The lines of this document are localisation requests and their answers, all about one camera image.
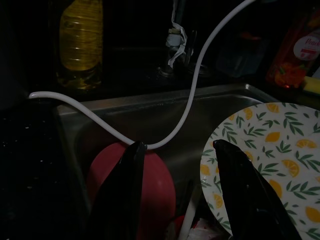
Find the red bowl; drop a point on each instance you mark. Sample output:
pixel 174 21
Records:
pixel 157 187

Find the yellow dish soap bottle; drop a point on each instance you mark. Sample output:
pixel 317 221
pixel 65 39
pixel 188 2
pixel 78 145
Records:
pixel 80 45

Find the orange pump soap bottle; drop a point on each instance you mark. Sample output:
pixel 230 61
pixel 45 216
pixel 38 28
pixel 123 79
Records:
pixel 295 62

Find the yellow sponge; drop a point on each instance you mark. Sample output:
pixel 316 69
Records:
pixel 313 85

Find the clear plastic container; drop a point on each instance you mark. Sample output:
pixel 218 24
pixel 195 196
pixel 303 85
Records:
pixel 237 60

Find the stainless steel sink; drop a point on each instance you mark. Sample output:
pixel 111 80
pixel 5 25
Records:
pixel 150 120

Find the lemon print plate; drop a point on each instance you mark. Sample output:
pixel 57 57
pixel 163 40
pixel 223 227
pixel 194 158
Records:
pixel 275 130

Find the chrome curved faucet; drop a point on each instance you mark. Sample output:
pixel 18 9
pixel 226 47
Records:
pixel 176 35

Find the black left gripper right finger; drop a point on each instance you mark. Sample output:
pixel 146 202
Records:
pixel 250 200

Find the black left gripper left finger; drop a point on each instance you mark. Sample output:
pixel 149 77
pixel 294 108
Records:
pixel 120 200

